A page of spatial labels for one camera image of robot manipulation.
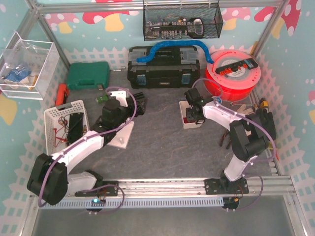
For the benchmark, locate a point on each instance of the grey slotted cable duct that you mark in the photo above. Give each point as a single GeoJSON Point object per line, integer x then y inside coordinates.
{"type": "Point", "coordinates": [143, 203]}

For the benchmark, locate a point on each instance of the blue white cloth glove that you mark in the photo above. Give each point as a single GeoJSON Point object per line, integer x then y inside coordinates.
{"type": "Point", "coordinates": [19, 74]}

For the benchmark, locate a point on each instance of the black work glove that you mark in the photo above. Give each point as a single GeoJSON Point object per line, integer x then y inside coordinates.
{"type": "Point", "coordinates": [267, 121]}

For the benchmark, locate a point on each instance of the black mounting plate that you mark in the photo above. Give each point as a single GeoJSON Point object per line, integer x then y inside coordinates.
{"type": "Point", "coordinates": [214, 186]}
{"type": "Point", "coordinates": [108, 189]}

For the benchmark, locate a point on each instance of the orange handled tool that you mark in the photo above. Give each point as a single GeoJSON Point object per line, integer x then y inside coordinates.
{"type": "Point", "coordinates": [62, 94]}

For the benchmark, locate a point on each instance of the black board in basket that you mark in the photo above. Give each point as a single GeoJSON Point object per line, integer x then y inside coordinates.
{"type": "Point", "coordinates": [75, 127]}

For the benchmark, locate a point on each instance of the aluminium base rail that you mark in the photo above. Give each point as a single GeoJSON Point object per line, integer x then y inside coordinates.
{"type": "Point", "coordinates": [270, 185]}

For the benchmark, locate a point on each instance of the black toolbox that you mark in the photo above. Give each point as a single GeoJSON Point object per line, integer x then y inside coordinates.
{"type": "Point", "coordinates": [171, 67]}

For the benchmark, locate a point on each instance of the green plastic case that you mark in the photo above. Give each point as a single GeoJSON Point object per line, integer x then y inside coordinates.
{"type": "Point", "coordinates": [88, 75]}

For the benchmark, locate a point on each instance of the green small motor part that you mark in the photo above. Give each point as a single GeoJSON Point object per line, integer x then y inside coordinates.
{"type": "Point", "coordinates": [101, 99]}

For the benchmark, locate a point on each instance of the black wire mesh basket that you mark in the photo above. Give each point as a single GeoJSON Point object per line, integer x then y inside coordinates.
{"type": "Point", "coordinates": [179, 22]}

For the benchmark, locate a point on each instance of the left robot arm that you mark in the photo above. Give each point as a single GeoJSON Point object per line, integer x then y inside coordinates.
{"type": "Point", "coordinates": [50, 178]}

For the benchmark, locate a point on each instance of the white peg base plate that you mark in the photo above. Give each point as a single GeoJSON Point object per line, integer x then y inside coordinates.
{"type": "Point", "coordinates": [122, 137]}

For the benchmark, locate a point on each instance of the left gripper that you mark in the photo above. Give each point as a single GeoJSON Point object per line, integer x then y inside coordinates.
{"type": "Point", "coordinates": [137, 105]}

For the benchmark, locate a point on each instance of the red filament spool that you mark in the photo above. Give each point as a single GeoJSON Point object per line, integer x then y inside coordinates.
{"type": "Point", "coordinates": [234, 86]}

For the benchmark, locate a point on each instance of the white spring box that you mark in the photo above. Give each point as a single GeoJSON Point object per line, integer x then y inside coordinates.
{"type": "Point", "coordinates": [183, 105]}

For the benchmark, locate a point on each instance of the white work glove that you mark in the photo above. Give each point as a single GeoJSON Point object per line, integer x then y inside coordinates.
{"type": "Point", "coordinates": [245, 110]}

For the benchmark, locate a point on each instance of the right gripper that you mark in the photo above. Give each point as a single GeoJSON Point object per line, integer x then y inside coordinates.
{"type": "Point", "coordinates": [193, 115]}

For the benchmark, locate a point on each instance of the clear acrylic wall box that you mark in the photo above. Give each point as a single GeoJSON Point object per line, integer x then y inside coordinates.
{"type": "Point", "coordinates": [41, 57]}

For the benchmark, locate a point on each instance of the white perforated basket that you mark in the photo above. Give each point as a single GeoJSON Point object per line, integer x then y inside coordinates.
{"type": "Point", "coordinates": [56, 122]}

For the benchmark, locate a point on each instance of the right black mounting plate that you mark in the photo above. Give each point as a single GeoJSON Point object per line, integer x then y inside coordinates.
{"type": "Point", "coordinates": [214, 186]}

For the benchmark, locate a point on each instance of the black red terminal strip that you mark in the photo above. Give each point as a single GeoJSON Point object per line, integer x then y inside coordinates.
{"type": "Point", "coordinates": [249, 63]}

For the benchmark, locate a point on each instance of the black aluminium extrusion profile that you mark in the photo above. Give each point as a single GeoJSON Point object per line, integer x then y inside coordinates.
{"type": "Point", "coordinates": [139, 96]}

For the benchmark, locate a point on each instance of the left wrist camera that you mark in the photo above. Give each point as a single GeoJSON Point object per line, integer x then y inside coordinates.
{"type": "Point", "coordinates": [121, 96]}

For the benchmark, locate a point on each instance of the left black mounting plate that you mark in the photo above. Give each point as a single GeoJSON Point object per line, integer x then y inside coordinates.
{"type": "Point", "coordinates": [108, 189]}

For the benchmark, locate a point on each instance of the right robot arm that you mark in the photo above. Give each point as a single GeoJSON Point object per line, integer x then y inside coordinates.
{"type": "Point", "coordinates": [248, 137]}

